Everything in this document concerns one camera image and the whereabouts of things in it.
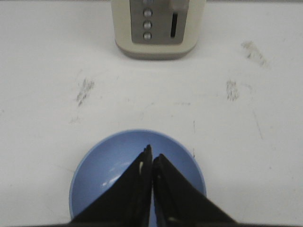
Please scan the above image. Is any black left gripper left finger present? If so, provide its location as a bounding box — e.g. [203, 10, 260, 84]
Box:
[71, 145, 152, 224]

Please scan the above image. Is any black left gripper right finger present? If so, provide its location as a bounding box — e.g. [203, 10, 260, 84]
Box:
[152, 154, 237, 224]

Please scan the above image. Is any blue bowl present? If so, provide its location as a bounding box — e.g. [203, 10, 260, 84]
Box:
[69, 130, 206, 218]

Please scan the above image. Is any cream two-slot toaster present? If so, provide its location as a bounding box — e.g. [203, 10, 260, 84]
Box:
[111, 0, 206, 60]

